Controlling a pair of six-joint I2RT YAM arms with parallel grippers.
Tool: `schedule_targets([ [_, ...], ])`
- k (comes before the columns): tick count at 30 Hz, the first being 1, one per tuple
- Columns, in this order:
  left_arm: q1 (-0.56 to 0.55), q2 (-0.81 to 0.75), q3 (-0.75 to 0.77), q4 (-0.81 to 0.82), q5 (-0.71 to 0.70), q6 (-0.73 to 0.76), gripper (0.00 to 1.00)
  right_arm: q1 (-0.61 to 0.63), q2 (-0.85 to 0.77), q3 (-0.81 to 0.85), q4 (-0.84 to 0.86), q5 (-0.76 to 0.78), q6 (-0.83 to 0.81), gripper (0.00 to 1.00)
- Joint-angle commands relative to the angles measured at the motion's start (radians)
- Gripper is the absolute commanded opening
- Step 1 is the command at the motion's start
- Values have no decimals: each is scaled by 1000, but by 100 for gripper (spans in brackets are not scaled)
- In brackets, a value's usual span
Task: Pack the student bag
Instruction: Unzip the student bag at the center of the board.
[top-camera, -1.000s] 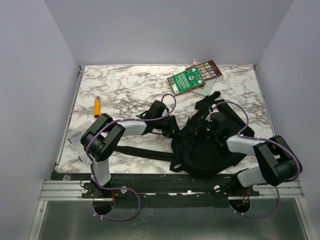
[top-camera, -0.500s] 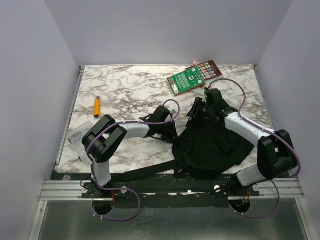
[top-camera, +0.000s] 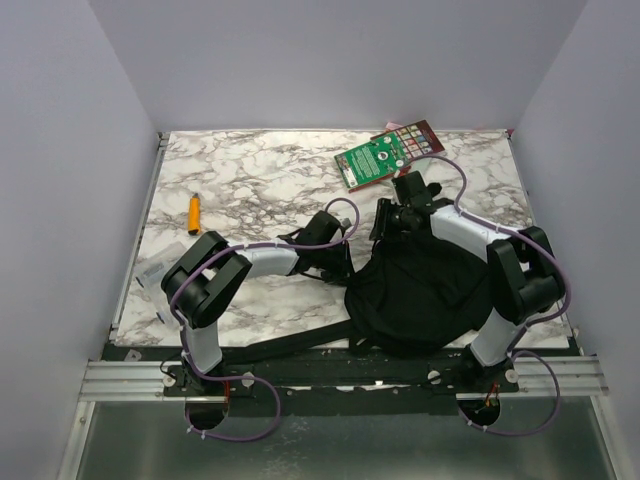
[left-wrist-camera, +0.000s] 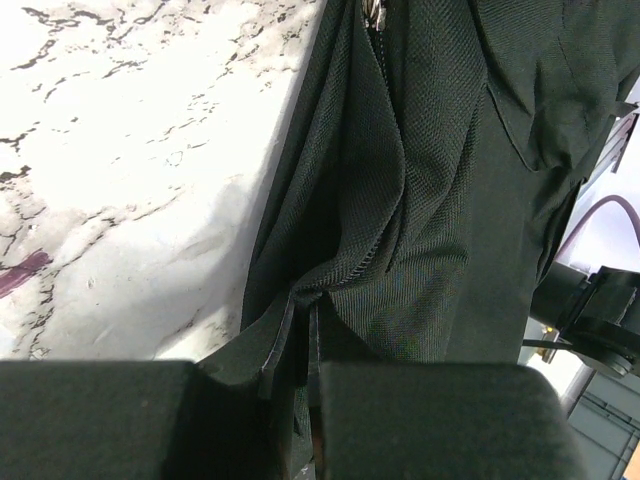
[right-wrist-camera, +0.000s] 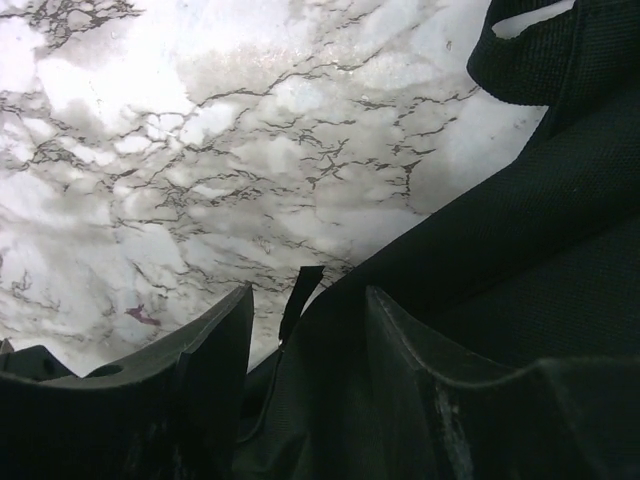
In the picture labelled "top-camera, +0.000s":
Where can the grey notebook under books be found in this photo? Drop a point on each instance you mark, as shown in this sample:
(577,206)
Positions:
(420,164)

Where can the black student backpack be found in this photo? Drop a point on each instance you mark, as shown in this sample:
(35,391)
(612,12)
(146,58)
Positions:
(414,296)

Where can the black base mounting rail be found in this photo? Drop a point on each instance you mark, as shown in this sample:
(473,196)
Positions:
(329,382)

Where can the dark red book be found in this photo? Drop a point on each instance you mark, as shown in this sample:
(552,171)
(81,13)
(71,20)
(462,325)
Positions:
(417,137)

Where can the green book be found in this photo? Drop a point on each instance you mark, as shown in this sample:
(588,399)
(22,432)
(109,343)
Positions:
(358,168)

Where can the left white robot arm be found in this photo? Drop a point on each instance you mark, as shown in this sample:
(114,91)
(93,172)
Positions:
(202,283)

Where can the orange utility knife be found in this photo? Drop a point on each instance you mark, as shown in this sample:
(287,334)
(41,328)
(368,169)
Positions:
(193,219)

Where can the clear plastic screw box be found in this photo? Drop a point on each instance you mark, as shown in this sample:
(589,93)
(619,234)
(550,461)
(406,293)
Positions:
(149,274)

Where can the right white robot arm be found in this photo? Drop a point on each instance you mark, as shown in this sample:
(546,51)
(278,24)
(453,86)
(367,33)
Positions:
(524,278)

